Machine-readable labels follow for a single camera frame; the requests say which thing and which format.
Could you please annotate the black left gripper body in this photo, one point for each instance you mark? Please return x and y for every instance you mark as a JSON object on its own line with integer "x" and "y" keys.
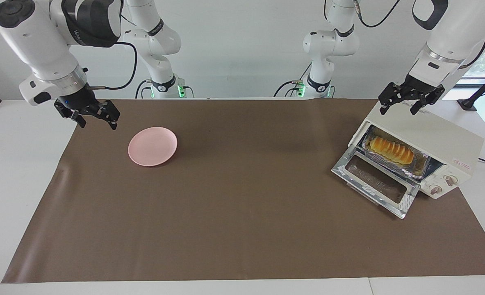
{"x": 414, "y": 89}

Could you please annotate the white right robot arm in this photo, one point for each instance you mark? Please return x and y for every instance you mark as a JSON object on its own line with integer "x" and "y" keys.
{"x": 41, "y": 41}

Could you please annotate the large oven knob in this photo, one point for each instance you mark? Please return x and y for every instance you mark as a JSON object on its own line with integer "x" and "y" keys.
{"x": 451, "y": 179}

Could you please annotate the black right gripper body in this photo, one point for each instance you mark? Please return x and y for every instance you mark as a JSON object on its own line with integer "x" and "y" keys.
{"x": 78, "y": 100}

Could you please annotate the black angled camera stand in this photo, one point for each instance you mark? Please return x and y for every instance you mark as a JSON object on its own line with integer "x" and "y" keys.
{"x": 483, "y": 89}

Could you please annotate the golden ridged bread loaf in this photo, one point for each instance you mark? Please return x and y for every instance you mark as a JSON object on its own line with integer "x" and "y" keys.
{"x": 391, "y": 150}

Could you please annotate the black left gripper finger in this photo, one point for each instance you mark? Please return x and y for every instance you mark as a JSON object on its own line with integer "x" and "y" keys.
{"x": 429, "y": 100}
{"x": 386, "y": 98}

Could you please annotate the aluminium foil baking tray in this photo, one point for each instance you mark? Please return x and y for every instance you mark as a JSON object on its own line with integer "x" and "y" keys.
{"x": 419, "y": 166}

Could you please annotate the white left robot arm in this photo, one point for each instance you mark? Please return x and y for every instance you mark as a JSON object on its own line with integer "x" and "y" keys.
{"x": 451, "y": 37}

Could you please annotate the cream toaster oven body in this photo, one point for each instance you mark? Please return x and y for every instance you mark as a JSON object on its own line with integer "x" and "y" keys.
{"x": 431, "y": 131}

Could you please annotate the pink round plate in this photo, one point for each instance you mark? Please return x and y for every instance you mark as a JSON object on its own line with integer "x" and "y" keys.
{"x": 152, "y": 146}

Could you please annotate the small oven knob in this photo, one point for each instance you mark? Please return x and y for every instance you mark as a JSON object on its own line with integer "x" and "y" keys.
{"x": 436, "y": 189}

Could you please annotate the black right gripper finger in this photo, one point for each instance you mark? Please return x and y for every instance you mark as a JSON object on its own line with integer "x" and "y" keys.
{"x": 109, "y": 110}
{"x": 71, "y": 114}

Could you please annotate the brown table mat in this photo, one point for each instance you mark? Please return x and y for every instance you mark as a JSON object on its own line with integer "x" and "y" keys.
{"x": 246, "y": 205}

